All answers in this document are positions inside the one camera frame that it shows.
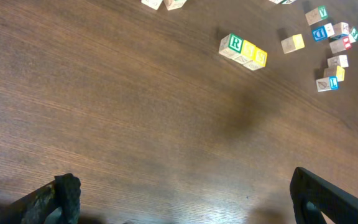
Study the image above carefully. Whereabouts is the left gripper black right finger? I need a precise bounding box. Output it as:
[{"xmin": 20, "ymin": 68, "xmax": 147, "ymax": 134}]
[{"xmin": 290, "ymin": 167, "xmax": 358, "ymax": 224}]

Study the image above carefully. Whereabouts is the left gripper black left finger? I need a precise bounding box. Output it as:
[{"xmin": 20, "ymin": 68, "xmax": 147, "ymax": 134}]
[{"xmin": 0, "ymin": 173, "xmax": 81, "ymax": 224}]

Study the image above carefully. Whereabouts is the yellow S block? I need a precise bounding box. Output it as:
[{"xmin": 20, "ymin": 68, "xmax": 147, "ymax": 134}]
[
  {"xmin": 231, "ymin": 40, "xmax": 256, "ymax": 65},
  {"xmin": 243, "ymin": 47, "xmax": 268, "ymax": 71}
]

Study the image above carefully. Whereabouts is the green R block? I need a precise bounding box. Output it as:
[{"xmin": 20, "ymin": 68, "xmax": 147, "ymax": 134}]
[{"xmin": 219, "ymin": 34, "xmax": 244, "ymax": 58}]

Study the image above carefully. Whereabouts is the blue L block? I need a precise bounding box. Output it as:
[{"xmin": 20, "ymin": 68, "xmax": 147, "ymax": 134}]
[{"xmin": 316, "ymin": 76, "xmax": 339, "ymax": 92}]

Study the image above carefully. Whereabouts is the yellow E block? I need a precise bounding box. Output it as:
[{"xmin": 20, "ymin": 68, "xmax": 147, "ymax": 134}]
[{"xmin": 281, "ymin": 34, "xmax": 305, "ymax": 54}]

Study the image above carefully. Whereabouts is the red I block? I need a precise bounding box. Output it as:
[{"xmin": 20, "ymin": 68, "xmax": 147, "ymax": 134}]
[{"xmin": 329, "ymin": 36, "xmax": 352, "ymax": 54}]

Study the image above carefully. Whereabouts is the blue side plain block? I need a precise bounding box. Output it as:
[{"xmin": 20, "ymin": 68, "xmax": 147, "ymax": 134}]
[{"xmin": 311, "ymin": 23, "xmax": 335, "ymax": 42}]

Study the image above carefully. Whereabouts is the green J block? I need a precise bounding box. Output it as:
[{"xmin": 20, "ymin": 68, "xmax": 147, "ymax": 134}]
[{"xmin": 349, "ymin": 26, "xmax": 358, "ymax": 43}]

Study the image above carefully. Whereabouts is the plain block red blue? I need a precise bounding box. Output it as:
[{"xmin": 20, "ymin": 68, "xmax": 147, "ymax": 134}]
[{"xmin": 330, "ymin": 22, "xmax": 349, "ymax": 40}]

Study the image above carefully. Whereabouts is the green V block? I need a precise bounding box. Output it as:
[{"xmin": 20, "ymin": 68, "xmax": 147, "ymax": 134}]
[{"xmin": 305, "ymin": 5, "xmax": 328, "ymax": 26}]

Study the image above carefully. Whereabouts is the plain soccer ball block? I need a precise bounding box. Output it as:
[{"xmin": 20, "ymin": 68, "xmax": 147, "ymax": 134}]
[{"xmin": 280, "ymin": 0, "xmax": 296, "ymax": 4}]

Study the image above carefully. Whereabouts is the green Z block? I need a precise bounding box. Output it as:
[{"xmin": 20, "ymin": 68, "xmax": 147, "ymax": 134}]
[{"xmin": 269, "ymin": 0, "xmax": 284, "ymax": 4}]

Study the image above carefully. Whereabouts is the blue P block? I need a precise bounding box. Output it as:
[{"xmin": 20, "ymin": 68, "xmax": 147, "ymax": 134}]
[{"xmin": 141, "ymin": 0, "xmax": 163, "ymax": 10}]

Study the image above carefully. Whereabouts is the green N block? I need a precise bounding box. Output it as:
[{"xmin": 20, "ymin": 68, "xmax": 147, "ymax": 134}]
[{"xmin": 163, "ymin": 0, "xmax": 187, "ymax": 11}]

